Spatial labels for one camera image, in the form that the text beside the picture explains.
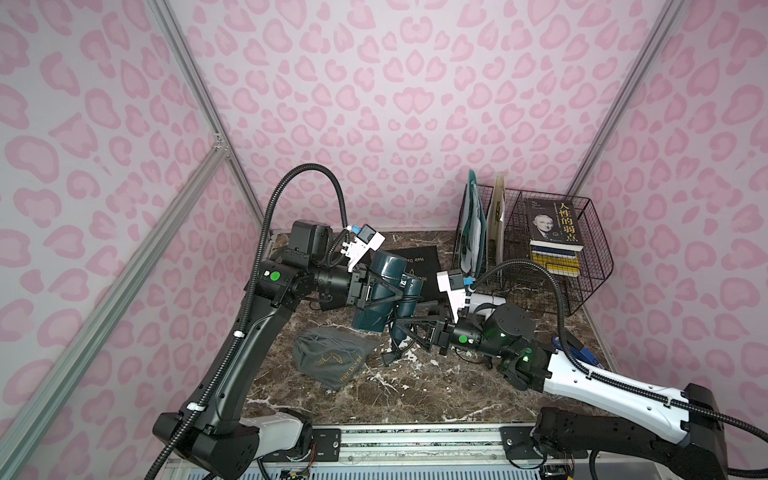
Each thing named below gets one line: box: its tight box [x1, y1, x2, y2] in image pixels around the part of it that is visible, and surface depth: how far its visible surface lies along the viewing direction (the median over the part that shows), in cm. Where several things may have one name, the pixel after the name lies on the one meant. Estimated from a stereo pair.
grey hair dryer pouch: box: [292, 327, 381, 390], surface depth 84 cm
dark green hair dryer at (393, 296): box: [352, 250, 424, 342], surface depth 57 cm
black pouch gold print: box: [387, 245, 443, 302], surface depth 112 cm
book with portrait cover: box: [527, 199, 584, 252], surface depth 92 cm
